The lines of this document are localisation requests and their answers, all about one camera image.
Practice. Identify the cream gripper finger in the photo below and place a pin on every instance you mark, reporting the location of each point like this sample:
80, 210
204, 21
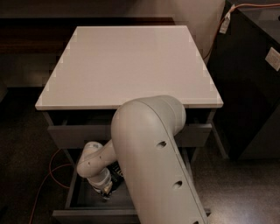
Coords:
106, 192

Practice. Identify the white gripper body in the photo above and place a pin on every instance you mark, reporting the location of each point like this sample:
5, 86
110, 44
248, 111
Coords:
101, 185

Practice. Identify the blue chip bag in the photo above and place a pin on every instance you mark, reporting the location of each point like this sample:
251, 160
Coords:
116, 176

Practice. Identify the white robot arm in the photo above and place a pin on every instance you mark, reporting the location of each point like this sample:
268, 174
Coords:
142, 143

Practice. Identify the grey top drawer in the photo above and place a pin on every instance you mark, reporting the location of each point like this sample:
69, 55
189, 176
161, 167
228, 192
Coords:
80, 127

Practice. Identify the grey drawer cabinet white top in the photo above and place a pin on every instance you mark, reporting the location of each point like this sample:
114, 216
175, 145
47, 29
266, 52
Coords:
103, 67

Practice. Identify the dark wooden bench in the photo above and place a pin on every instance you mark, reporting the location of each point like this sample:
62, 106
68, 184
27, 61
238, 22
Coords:
51, 35

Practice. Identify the black side cabinet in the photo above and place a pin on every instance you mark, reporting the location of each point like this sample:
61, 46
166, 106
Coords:
248, 124

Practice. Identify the white cable tag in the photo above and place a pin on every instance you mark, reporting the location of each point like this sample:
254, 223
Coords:
225, 24

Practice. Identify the white wall outlet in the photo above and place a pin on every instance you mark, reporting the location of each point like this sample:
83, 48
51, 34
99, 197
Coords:
273, 58

